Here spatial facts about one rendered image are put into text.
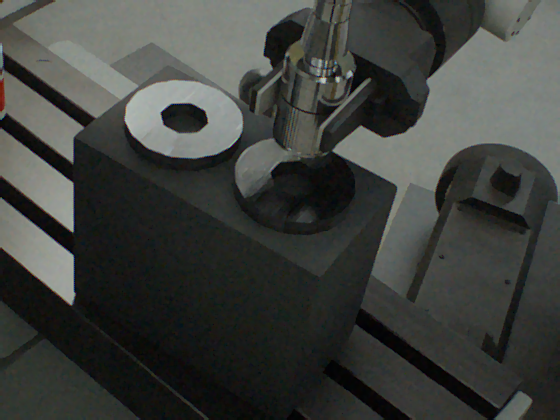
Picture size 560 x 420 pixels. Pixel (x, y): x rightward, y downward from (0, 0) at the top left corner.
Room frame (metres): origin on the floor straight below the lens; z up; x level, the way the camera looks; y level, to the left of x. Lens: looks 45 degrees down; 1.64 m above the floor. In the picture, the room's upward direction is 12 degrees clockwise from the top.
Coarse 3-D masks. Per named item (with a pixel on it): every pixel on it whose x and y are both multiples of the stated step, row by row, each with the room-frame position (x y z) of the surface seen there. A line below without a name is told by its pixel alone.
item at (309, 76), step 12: (288, 48) 0.55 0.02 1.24; (300, 48) 0.55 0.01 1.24; (288, 60) 0.53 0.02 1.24; (300, 60) 0.54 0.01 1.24; (348, 60) 0.55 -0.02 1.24; (288, 72) 0.53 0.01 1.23; (300, 72) 0.52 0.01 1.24; (312, 72) 0.53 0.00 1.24; (324, 72) 0.53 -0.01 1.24; (336, 72) 0.53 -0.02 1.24; (348, 72) 0.53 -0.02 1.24; (300, 84) 0.52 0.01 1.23; (312, 84) 0.52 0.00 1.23; (324, 84) 0.52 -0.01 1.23; (336, 84) 0.52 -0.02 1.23; (348, 84) 0.53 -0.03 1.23
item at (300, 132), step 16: (288, 80) 0.53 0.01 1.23; (288, 96) 0.53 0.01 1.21; (304, 96) 0.52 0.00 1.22; (320, 96) 0.52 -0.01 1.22; (336, 96) 0.53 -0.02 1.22; (288, 112) 0.53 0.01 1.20; (304, 112) 0.52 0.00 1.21; (320, 112) 0.52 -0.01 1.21; (272, 128) 0.54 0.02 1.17; (288, 128) 0.52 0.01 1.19; (304, 128) 0.52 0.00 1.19; (288, 144) 0.52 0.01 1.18; (304, 144) 0.52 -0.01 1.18
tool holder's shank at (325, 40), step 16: (320, 0) 0.53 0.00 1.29; (336, 0) 0.53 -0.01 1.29; (352, 0) 0.54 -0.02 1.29; (320, 16) 0.53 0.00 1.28; (336, 16) 0.53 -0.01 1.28; (304, 32) 0.54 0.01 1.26; (320, 32) 0.53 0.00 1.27; (336, 32) 0.53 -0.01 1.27; (304, 48) 0.53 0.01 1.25; (320, 48) 0.53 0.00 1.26; (336, 48) 0.53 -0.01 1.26; (320, 64) 0.53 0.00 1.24
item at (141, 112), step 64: (128, 128) 0.56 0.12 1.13; (192, 128) 0.59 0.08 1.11; (256, 128) 0.60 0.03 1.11; (128, 192) 0.53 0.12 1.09; (192, 192) 0.52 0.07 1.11; (256, 192) 0.52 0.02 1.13; (320, 192) 0.53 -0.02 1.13; (384, 192) 0.56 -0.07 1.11; (128, 256) 0.53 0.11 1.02; (192, 256) 0.51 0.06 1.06; (256, 256) 0.49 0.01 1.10; (320, 256) 0.48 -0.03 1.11; (128, 320) 0.53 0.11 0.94; (192, 320) 0.50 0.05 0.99; (256, 320) 0.48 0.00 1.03; (320, 320) 0.49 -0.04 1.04; (256, 384) 0.48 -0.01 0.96
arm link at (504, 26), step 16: (480, 0) 0.68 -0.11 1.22; (496, 0) 0.71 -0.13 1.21; (512, 0) 0.70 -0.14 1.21; (528, 0) 0.70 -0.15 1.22; (480, 16) 0.68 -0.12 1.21; (496, 16) 0.70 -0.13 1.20; (512, 16) 0.70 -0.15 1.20; (528, 16) 0.74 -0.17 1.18; (496, 32) 0.70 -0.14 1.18; (512, 32) 0.71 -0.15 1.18
